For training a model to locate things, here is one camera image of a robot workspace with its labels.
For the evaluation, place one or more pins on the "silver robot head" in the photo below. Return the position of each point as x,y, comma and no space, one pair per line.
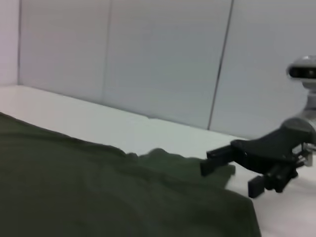
302,67

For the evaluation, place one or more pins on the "silver right wrist connector plug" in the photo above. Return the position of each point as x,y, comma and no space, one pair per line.
309,159

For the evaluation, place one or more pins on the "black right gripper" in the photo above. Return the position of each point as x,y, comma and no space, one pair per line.
269,150

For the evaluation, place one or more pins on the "dark green t-shirt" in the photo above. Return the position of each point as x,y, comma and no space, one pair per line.
74,185

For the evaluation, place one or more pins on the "grey robot torso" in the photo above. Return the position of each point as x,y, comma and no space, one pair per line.
310,98

